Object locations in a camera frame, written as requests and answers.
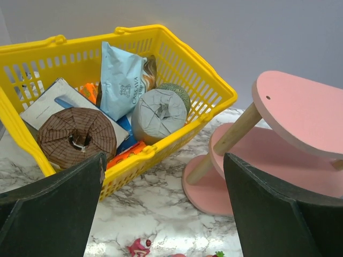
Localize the grey paper-wrapped roll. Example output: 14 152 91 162
131 89 188 145

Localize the light blue cassava chips bag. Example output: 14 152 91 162
100 41 147 121

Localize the white and blue box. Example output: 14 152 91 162
20 78 129 153

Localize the orange snack packet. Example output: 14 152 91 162
80 83 98 104

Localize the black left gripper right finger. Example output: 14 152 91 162
223 153 342 256

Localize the green melon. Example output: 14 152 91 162
157 83 191 113

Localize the pink three-tier wooden shelf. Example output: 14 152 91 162
182 71 342 216

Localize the brown snack bag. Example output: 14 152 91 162
143 55 157 91

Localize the pink bear strawberry toy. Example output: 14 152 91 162
127 238 152 257

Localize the pink round planet toy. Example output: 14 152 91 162
167 253 186 257

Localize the pink bear donut toy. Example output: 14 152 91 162
212 251 225 257

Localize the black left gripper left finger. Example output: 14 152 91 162
1 153 107 256

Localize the yellow plastic shopping basket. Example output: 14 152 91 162
1 25 237 199

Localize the brown striped wrapped roll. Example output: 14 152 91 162
37 107 117 170

